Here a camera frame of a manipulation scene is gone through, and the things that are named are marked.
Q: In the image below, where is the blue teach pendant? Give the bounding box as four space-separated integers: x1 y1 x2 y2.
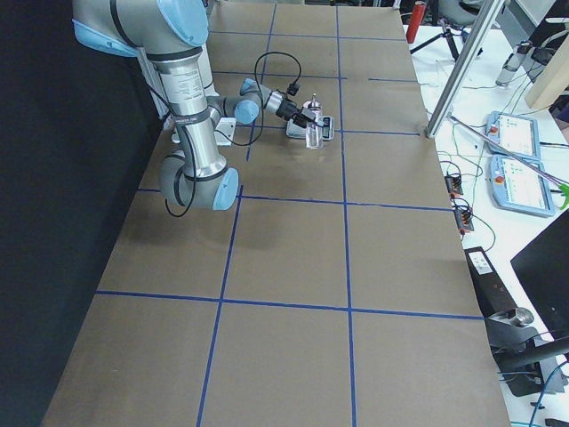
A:
485 111 541 161
489 155 556 217

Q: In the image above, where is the lower blue teach pendant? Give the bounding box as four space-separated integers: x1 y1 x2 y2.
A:
489 155 556 217

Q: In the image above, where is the upper blue teach pendant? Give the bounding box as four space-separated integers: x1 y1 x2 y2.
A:
485 111 541 161

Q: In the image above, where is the glass sauce bottle metal cap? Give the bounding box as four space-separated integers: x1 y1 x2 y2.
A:
305 93 324 149

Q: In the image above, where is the black clamp metal knob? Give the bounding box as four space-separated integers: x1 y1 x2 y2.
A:
485 309 568 397

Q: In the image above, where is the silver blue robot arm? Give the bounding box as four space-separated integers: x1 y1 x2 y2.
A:
73 1 319 211

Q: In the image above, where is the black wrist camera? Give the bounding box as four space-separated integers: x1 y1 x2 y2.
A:
286 82 300 96

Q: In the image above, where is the black camera tripod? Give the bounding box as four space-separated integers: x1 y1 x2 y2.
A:
410 18 465 61

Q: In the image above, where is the red cylinder tube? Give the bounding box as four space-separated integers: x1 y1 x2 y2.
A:
405 1 427 44

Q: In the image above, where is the orange black connector block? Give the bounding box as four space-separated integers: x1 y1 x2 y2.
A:
445 174 463 198

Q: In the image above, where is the black box white label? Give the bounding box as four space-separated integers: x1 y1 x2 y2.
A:
464 246 517 318

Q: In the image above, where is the silver digital kitchen scale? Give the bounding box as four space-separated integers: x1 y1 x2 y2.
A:
285 116 335 141

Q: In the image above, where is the long rod green tip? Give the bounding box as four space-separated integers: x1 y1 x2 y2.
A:
447 114 568 210

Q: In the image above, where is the black monitor corner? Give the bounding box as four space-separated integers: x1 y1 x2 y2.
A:
510 211 569 337

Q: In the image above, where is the aluminium frame post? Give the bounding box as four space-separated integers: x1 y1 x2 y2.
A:
425 0 506 139

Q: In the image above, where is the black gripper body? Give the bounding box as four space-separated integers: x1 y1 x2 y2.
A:
276 99 302 121

